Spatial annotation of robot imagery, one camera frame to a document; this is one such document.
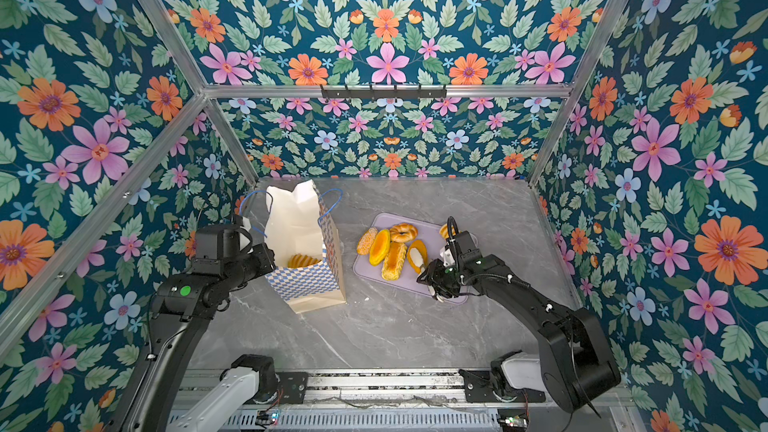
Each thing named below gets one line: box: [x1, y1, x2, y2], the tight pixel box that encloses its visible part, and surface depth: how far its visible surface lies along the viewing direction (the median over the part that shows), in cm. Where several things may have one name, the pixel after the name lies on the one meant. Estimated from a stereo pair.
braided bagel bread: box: [389, 222, 418, 243], surface depth 100 cm
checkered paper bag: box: [265, 179, 347, 314], surface depth 82 cm
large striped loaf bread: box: [287, 253, 322, 268], surface depth 94 cm
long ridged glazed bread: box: [382, 242, 407, 281], surface depth 94 cm
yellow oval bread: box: [369, 229, 391, 266], surface depth 95 cm
